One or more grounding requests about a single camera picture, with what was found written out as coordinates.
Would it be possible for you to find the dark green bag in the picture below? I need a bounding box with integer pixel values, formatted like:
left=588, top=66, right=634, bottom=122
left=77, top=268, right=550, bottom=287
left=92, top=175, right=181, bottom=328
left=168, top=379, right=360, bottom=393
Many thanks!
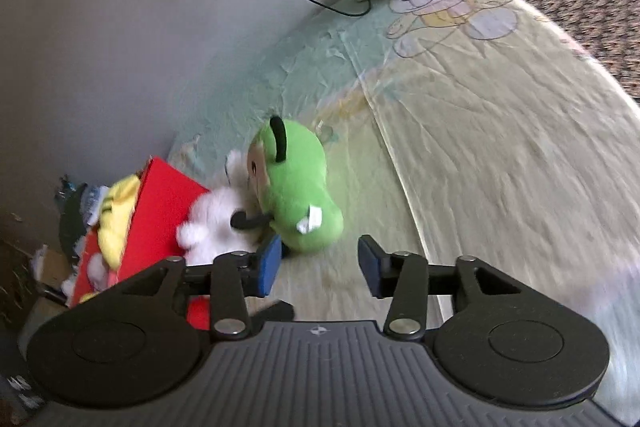
left=55, top=178, right=87, bottom=263

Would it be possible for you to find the green plush toy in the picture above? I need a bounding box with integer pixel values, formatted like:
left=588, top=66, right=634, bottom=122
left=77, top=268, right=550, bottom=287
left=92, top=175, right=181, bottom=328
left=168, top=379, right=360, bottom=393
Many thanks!
left=230, top=115, right=344, bottom=254

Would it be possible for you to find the red cardboard box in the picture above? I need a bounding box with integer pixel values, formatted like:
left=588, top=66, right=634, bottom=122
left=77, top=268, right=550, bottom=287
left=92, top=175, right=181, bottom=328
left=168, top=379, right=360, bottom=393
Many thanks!
left=70, top=158, right=209, bottom=331

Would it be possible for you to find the yellow tiger plush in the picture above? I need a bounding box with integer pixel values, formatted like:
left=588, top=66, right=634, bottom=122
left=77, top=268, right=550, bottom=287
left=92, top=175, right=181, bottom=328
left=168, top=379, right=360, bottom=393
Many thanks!
left=72, top=174, right=141, bottom=305

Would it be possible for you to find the white bunny plush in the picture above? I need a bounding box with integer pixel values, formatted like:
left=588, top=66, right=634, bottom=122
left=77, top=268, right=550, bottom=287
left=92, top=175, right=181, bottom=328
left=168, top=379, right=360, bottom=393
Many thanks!
left=176, top=150, right=262, bottom=265

